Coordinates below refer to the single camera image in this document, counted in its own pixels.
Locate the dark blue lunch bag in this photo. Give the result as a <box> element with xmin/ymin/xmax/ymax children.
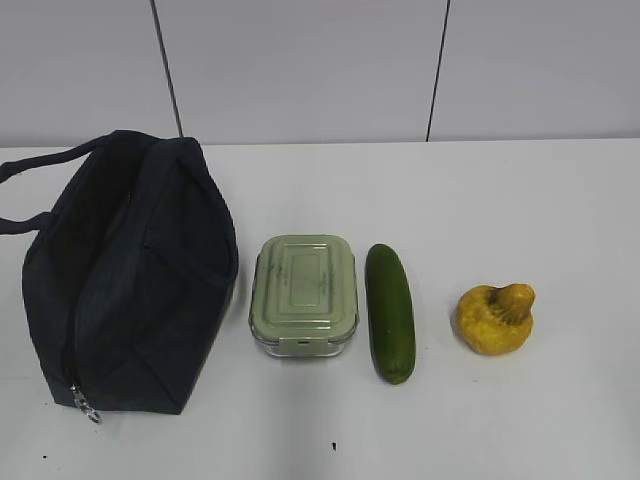
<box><xmin>1</xmin><ymin>130</ymin><xmax>239</xmax><ymax>422</ymax></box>

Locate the green cucumber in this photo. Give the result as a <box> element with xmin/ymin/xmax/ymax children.
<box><xmin>365</xmin><ymin>244</ymin><xmax>417</xmax><ymax>385</ymax></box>

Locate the green lid glass food container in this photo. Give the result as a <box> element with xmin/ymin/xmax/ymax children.
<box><xmin>249</xmin><ymin>234</ymin><xmax>359</xmax><ymax>358</ymax></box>

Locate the yellow squash toy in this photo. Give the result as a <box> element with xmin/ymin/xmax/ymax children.
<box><xmin>454</xmin><ymin>283</ymin><xmax>536</xmax><ymax>356</ymax></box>

